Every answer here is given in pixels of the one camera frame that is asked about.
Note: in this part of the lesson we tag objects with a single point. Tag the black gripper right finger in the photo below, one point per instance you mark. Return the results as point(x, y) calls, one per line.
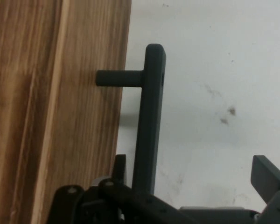
point(275, 186)

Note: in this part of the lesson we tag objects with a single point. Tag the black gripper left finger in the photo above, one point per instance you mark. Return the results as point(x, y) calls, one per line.
point(95, 205)

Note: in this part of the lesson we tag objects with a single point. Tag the dark wooden drawer cabinet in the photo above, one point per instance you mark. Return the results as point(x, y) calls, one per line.
point(18, 93)

